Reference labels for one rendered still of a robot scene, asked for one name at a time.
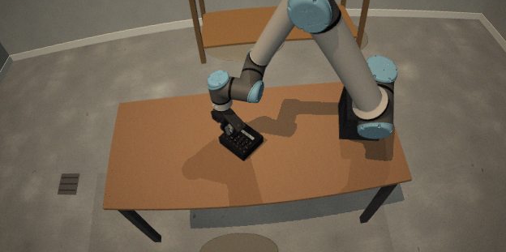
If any black lighting desk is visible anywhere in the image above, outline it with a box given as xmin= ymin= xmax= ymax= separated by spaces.
xmin=219 ymin=123 xmax=264 ymax=161

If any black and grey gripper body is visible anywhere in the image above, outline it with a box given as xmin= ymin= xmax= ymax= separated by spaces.
xmin=211 ymin=108 xmax=230 ymax=126

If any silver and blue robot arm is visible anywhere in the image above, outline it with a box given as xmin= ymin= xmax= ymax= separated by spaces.
xmin=208 ymin=0 xmax=397 ymax=139

